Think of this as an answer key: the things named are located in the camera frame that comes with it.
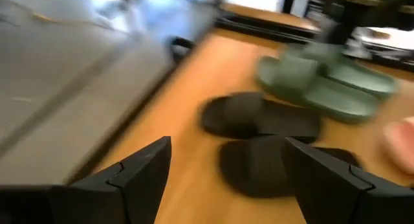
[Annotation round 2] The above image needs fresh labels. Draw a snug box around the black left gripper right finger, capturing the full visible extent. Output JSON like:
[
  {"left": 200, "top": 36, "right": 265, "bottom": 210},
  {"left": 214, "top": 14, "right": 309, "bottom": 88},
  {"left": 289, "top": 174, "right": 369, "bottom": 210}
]
[{"left": 281, "top": 136, "right": 414, "bottom": 224}]

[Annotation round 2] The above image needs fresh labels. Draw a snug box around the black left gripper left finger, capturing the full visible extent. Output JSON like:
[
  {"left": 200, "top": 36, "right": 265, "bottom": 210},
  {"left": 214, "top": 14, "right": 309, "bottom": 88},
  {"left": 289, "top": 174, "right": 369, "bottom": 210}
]
[{"left": 48, "top": 135, "right": 173, "bottom": 224}]

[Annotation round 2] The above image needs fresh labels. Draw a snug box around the black slide sandal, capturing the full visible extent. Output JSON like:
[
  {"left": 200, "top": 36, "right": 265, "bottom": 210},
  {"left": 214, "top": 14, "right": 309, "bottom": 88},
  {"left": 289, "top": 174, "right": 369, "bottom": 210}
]
[
  {"left": 218, "top": 135, "right": 362, "bottom": 199},
  {"left": 199, "top": 91, "right": 323, "bottom": 144}
]

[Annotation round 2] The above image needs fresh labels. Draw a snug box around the pink slide sandal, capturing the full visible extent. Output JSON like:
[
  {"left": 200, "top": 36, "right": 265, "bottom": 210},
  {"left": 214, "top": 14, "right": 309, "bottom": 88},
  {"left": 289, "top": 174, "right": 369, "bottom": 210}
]
[{"left": 380, "top": 116, "right": 414, "bottom": 175}]

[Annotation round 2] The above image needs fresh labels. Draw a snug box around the green slide sandal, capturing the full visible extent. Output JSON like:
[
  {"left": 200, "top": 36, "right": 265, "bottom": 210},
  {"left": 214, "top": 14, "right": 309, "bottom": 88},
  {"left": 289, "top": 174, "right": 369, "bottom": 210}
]
[
  {"left": 284, "top": 42, "right": 398, "bottom": 98},
  {"left": 257, "top": 55, "right": 381, "bottom": 124}
]

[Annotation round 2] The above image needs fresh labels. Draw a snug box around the small black frame clamp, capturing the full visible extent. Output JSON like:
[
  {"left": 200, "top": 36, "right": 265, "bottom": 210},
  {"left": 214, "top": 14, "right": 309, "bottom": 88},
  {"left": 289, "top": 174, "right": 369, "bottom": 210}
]
[{"left": 168, "top": 36, "right": 197, "bottom": 65}]

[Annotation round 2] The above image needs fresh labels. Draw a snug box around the black metal table frame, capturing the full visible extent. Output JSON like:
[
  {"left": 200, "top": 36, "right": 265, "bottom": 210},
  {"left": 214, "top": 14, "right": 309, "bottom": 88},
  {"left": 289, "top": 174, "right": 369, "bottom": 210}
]
[{"left": 213, "top": 8, "right": 414, "bottom": 73}]

